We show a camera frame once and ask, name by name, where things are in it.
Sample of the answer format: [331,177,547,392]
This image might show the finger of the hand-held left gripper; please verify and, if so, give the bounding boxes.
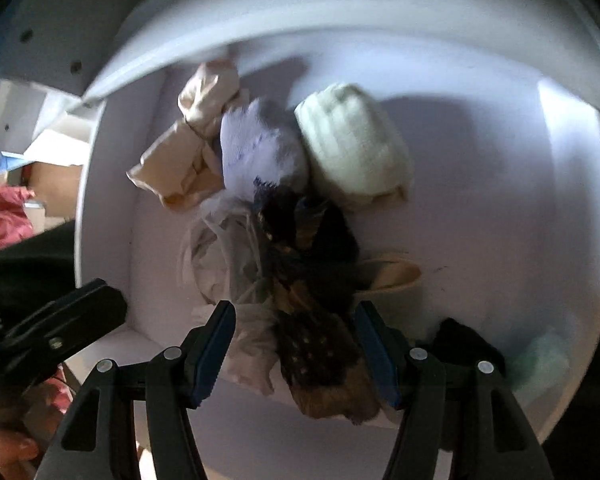
[2,278,129,361]

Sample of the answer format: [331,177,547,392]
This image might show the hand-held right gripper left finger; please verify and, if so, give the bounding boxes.
[40,300,238,480]

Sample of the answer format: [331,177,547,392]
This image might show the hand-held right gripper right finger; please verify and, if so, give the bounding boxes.
[352,301,556,480]

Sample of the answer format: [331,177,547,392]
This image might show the black brown dotted sock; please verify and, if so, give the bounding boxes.
[252,180,383,426]

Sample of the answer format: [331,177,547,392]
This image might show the beige sock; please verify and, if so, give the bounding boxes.
[352,251,423,293]

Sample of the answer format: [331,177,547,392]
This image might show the translucent white stocking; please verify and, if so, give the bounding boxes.
[180,195,281,396]

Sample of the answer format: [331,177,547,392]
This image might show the beige knotted stocking bundle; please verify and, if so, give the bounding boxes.
[126,57,253,213]

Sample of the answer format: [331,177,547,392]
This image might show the white sock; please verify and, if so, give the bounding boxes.
[219,97,311,196]

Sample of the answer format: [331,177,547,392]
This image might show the person's left hand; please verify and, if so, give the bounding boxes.
[0,417,40,480]

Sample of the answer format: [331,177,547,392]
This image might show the person's black-clad leg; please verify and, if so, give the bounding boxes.
[0,220,81,321]

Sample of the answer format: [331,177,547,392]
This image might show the pink cloth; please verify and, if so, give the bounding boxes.
[0,175,36,253]

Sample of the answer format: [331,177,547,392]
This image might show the mint green sock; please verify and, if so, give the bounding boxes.
[505,327,581,396]

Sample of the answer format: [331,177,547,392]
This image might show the cream ribbed sock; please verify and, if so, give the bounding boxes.
[294,82,415,211]

